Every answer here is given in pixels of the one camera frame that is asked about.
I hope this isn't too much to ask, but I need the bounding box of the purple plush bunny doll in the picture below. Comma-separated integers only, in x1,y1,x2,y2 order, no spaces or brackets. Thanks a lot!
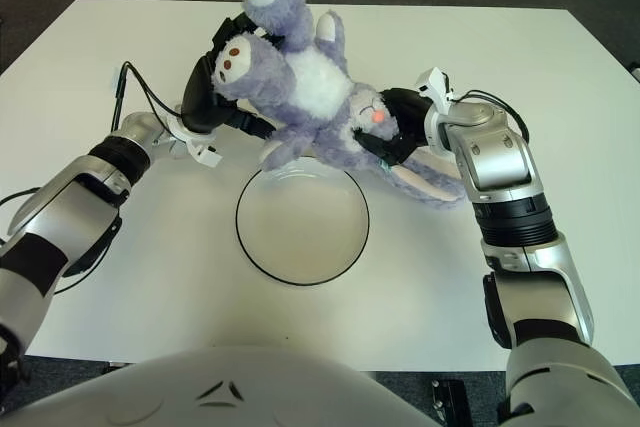
209,0,466,211

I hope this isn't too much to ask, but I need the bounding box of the white plate with black rim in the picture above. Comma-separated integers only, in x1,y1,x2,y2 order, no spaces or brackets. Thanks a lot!
234,156,371,287

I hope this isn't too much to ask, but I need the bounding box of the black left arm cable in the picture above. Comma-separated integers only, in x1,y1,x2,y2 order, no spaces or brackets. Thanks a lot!
0,61,181,296

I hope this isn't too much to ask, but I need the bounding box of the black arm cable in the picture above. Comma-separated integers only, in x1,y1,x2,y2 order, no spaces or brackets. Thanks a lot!
449,90,530,143
0,61,181,296

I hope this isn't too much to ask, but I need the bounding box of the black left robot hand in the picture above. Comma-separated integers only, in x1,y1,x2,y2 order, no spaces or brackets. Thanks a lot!
179,14,275,141

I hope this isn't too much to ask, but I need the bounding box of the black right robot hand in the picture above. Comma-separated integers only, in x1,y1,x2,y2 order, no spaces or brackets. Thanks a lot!
354,87,434,167

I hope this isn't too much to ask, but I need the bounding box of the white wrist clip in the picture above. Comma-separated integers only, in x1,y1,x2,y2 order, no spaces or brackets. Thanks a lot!
164,116,224,166
414,66,464,113

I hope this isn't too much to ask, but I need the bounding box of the black metal bracket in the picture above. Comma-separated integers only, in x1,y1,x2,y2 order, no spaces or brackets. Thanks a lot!
430,379,469,427

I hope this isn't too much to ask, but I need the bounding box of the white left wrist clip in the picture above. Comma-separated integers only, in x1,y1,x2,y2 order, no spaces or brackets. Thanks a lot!
164,116,224,166

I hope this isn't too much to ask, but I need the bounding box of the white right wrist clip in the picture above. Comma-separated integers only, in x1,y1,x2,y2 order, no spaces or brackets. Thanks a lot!
414,66,464,113

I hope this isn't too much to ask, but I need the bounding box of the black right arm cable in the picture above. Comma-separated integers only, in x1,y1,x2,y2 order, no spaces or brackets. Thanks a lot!
449,90,530,143

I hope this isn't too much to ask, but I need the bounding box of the grey robot torso shell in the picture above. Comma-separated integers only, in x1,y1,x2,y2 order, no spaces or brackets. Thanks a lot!
14,344,451,427

